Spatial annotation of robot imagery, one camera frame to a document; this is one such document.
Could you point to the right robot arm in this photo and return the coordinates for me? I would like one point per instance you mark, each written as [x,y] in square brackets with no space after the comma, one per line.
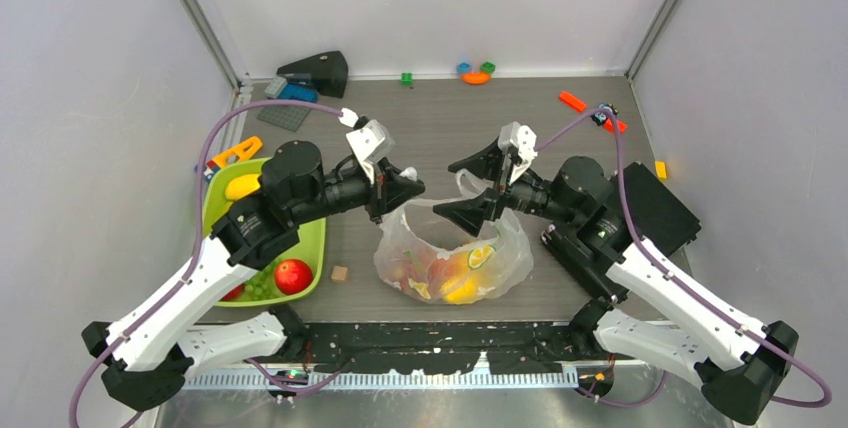
[643,306]

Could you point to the clear printed plastic bag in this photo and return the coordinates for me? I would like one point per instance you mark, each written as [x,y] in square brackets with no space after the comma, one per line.
[431,260]

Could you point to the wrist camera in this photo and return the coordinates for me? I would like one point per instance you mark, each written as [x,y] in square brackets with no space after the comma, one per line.
[368,139]
[522,138]

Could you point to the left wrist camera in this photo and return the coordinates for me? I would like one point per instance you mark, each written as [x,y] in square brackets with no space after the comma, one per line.
[368,139]

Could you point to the green fake grapes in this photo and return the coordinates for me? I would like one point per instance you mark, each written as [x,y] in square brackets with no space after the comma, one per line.
[261,287]

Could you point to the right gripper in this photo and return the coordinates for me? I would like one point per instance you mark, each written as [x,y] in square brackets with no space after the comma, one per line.
[471,213]

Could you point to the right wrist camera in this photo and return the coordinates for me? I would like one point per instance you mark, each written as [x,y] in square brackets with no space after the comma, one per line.
[522,138]

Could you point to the green plastic tray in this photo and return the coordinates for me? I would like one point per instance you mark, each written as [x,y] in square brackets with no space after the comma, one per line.
[312,235]

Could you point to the black wedge block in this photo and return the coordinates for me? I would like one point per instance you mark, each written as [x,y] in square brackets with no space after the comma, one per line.
[326,73]

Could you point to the orange toy bar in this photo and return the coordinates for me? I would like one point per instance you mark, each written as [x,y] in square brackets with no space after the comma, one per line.
[572,101]

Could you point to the green cube by ring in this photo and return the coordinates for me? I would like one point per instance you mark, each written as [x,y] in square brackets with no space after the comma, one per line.
[488,68]

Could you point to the red fake apple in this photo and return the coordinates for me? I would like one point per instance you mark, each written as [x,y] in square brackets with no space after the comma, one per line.
[292,276]

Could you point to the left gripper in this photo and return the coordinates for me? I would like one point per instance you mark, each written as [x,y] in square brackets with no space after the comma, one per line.
[389,189]

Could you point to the grey small toy brick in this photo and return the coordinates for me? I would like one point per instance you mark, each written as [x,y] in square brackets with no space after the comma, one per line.
[275,87]

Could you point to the blue toy piece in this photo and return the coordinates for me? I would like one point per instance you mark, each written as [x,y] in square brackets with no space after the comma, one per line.
[463,68]

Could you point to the orange yellow toy tool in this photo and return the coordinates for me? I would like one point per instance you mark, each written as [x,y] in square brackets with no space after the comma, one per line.
[243,151]

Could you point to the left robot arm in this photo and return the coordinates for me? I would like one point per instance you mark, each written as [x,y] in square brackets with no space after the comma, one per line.
[151,353]

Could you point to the yellow toy block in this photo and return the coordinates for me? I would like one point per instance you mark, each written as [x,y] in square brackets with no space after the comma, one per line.
[661,170]

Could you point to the yellow fake lemon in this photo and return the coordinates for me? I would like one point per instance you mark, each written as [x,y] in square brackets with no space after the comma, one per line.
[466,293]

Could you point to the small wooden cube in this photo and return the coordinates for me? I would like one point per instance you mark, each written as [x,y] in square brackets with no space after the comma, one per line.
[340,274]

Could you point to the red fake lychee bunch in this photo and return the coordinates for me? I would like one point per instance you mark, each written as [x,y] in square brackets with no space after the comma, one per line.
[409,275]

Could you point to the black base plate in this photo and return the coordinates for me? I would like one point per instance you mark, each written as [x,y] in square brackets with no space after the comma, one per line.
[441,348]

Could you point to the black box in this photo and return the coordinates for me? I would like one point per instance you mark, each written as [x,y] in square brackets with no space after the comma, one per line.
[596,235]

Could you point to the grey toy baseplate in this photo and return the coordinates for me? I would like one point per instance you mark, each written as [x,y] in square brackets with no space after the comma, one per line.
[287,117]

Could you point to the red toy brick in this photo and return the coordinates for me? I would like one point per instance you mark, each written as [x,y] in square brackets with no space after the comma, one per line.
[613,126]

